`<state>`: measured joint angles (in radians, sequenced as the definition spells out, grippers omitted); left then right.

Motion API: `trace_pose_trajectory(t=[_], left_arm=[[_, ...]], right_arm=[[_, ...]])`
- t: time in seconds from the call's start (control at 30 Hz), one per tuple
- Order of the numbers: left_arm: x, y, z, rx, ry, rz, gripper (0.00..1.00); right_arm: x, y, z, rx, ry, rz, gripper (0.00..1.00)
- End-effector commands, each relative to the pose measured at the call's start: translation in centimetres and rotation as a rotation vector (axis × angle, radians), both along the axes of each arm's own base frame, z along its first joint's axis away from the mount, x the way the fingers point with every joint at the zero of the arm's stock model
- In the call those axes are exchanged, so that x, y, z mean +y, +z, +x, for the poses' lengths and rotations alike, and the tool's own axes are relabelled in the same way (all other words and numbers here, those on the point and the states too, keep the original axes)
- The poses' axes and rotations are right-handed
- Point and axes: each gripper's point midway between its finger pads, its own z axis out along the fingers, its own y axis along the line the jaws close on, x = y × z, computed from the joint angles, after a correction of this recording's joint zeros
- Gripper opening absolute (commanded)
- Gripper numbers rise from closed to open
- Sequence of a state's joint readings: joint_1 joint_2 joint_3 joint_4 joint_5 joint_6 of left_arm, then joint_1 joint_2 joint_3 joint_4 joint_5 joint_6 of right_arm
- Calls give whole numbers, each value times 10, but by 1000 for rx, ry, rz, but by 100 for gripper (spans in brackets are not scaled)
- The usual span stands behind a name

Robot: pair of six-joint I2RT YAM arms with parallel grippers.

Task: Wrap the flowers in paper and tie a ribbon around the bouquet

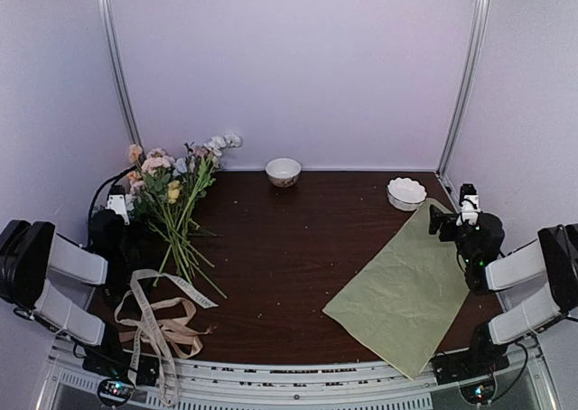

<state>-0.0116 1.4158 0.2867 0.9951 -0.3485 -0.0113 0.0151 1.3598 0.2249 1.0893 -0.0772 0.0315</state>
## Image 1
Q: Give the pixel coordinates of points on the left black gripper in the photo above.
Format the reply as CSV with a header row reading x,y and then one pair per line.
x,y
134,237

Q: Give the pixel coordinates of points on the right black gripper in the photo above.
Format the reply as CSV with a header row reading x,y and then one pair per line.
x,y
436,221

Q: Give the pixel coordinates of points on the green wrapping paper sheet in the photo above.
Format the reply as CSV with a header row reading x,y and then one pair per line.
x,y
401,304

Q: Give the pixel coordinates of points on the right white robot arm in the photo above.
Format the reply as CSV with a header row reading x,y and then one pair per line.
x,y
552,255

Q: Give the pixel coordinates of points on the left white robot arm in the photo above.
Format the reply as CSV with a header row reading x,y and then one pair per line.
x,y
31,253

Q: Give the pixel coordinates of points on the bunch of fake flowers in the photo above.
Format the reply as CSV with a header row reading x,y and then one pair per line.
x,y
164,191

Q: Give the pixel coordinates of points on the beige printed ribbon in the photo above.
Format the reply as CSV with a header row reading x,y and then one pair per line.
x,y
164,326

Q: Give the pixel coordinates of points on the white scalloped dish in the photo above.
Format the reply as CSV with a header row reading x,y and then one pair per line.
x,y
405,194

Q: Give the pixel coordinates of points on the white patterned ceramic bowl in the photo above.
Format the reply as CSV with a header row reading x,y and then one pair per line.
x,y
283,172

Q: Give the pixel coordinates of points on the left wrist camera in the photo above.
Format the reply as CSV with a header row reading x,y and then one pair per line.
x,y
116,201

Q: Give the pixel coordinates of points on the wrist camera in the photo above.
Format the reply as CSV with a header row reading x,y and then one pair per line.
x,y
116,201
469,205

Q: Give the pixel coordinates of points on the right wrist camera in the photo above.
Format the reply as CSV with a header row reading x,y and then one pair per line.
x,y
469,205

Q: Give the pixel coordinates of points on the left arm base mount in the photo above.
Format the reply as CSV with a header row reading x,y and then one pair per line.
x,y
120,382

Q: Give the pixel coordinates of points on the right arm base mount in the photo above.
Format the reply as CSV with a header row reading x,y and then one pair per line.
x,y
476,379

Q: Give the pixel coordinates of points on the left aluminium frame post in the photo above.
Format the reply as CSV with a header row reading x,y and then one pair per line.
x,y
119,77

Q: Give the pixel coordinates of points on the aluminium frame post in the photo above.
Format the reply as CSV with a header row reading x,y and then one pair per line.
x,y
478,28
119,77

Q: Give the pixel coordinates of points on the right aluminium frame post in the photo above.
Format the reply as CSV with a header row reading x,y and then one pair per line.
x,y
478,28

